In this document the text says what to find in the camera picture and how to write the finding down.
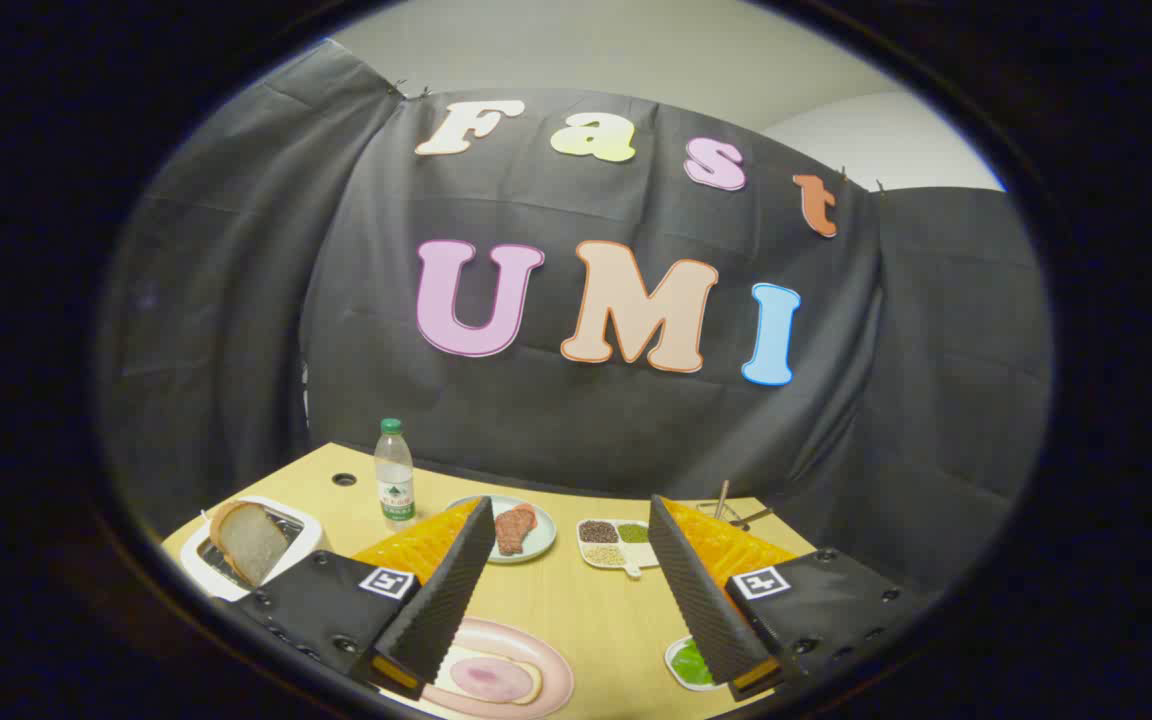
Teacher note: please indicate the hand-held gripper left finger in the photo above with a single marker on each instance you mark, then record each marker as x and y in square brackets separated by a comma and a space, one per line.
[451, 590]

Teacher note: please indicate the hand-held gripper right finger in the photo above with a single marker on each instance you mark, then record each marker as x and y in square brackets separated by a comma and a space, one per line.
[701, 600]

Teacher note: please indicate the green lettuce leaf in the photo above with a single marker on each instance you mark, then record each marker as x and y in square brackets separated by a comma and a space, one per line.
[691, 663]

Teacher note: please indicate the toasted bread slice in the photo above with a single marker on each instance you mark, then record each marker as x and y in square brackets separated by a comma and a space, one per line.
[251, 545]

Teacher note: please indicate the small white dish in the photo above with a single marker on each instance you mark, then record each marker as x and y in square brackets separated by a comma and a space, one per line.
[674, 672]

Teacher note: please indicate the brown meat piece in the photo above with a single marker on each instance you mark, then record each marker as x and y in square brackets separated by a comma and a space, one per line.
[508, 538]
[526, 515]

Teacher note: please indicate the white divided condiment dish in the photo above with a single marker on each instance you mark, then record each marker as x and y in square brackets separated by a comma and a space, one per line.
[626, 550]

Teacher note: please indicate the pink ham slice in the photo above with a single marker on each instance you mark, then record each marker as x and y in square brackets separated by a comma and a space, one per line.
[486, 680]

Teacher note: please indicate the pale green plate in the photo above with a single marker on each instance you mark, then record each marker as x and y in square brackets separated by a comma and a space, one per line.
[543, 538]

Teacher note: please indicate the bread slice under ham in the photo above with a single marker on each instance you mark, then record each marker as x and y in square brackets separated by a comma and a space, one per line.
[532, 682]

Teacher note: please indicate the pink plate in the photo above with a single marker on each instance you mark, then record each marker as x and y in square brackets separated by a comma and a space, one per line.
[548, 665]

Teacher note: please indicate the clear plastic water bottle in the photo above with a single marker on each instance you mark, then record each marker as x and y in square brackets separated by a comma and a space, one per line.
[395, 480]

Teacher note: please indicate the white toaster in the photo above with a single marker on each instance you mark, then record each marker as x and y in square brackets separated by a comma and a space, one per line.
[304, 535]

